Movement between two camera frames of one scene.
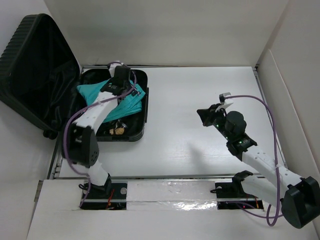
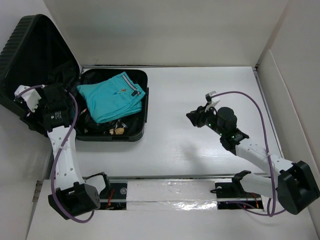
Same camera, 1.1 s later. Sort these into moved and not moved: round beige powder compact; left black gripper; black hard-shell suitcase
Moved: left black gripper
Not moved: black hard-shell suitcase; round beige powder compact
